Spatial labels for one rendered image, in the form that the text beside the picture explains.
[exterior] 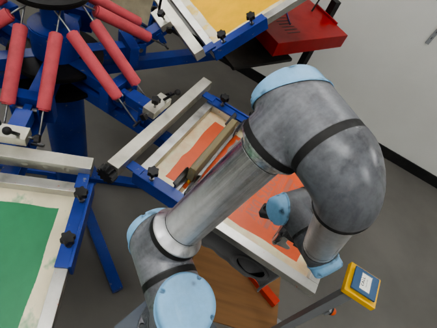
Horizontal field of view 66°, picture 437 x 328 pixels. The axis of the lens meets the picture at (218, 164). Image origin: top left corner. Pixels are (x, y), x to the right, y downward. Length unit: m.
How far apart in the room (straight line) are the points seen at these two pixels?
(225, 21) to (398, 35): 1.65
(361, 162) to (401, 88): 2.84
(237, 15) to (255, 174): 1.39
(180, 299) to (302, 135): 0.38
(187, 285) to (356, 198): 0.36
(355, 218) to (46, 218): 1.01
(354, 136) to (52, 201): 1.05
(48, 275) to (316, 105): 0.95
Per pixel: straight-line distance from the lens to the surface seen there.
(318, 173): 0.45
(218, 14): 1.89
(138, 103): 1.48
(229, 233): 1.24
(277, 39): 2.06
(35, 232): 1.25
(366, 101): 3.37
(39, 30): 1.63
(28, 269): 1.20
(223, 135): 1.41
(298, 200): 0.85
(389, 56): 3.18
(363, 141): 0.46
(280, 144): 0.49
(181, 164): 1.40
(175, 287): 0.66
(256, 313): 2.25
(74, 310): 2.13
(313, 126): 0.46
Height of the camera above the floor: 2.06
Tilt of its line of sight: 50 degrees down
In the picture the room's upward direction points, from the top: 24 degrees clockwise
